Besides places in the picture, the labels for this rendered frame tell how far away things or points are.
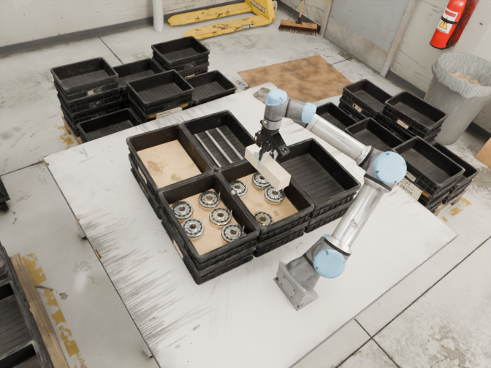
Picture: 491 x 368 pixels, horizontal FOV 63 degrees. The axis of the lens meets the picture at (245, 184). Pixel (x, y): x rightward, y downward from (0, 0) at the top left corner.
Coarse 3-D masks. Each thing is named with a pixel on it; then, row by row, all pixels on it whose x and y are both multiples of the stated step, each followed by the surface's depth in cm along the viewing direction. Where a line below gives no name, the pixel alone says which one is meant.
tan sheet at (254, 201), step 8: (248, 176) 206; (248, 184) 202; (248, 192) 198; (256, 192) 199; (248, 200) 195; (256, 200) 195; (288, 200) 198; (248, 208) 191; (256, 208) 192; (264, 208) 192; (272, 208) 193; (280, 208) 194; (288, 208) 194; (280, 216) 190
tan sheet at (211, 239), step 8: (184, 200) 190; (192, 200) 191; (200, 208) 188; (200, 216) 185; (208, 216) 186; (208, 224) 182; (208, 232) 179; (216, 232) 180; (200, 240) 176; (208, 240) 176; (216, 240) 177; (200, 248) 173; (208, 248) 174
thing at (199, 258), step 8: (208, 176) 189; (216, 176) 190; (184, 184) 184; (224, 184) 187; (160, 192) 179; (168, 208) 173; (240, 208) 178; (248, 216) 175; (176, 224) 169; (184, 232) 166; (256, 232) 170; (240, 240) 166; (192, 248) 161; (216, 248) 162; (224, 248) 163; (200, 256) 159; (208, 256) 160
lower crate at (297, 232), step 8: (304, 224) 190; (288, 232) 186; (296, 232) 193; (272, 240) 183; (280, 240) 189; (288, 240) 194; (256, 248) 184; (264, 248) 185; (272, 248) 191; (256, 256) 187
